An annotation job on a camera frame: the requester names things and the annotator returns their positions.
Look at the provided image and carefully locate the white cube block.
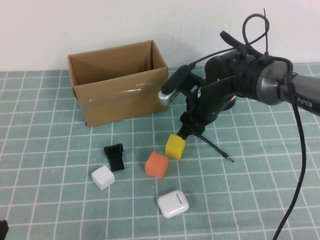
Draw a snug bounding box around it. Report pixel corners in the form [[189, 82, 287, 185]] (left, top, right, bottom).
[[91, 165, 115, 191]]

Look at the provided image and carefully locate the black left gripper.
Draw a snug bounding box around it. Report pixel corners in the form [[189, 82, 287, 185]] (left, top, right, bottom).
[[0, 219, 10, 240]]

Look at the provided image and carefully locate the green checkered tablecloth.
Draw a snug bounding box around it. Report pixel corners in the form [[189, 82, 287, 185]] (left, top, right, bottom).
[[0, 62, 320, 240]]

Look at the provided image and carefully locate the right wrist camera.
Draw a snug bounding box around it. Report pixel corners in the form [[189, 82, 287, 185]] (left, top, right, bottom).
[[157, 64, 206, 107]]

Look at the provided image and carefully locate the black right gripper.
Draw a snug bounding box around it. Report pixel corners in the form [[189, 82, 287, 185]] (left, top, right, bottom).
[[177, 94, 226, 141]]

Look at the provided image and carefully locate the black plastic bracket part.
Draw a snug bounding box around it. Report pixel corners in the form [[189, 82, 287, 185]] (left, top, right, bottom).
[[103, 143, 125, 172]]

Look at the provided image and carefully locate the black mesh pen holder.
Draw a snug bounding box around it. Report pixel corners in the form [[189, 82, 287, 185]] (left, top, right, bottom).
[[221, 95, 238, 111]]

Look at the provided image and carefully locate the brown cardboard box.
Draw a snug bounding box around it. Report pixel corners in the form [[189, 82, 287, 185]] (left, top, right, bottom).
[[67, 39, 169, 128]]

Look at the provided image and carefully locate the black right camera cable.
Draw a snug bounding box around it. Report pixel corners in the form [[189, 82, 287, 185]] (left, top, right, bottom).
[[188, 48, 307, 240]]

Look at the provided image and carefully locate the orange cube block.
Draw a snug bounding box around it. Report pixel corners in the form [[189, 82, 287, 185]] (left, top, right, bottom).
[[144, 152, 169, 180]]

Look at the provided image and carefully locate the white earbuds case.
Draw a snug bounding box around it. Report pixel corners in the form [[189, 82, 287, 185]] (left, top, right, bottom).
[[157, 189, 190, 219]]

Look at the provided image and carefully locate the black pen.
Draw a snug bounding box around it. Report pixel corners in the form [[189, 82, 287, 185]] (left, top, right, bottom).
[[193, 133, 235, 164]]

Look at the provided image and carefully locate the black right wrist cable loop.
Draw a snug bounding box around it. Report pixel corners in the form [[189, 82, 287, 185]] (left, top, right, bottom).
[[219, 13, 271, 60]]

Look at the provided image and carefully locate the yellow cube block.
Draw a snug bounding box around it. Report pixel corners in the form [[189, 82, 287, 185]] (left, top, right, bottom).
[[165, 133, 186, 160]]

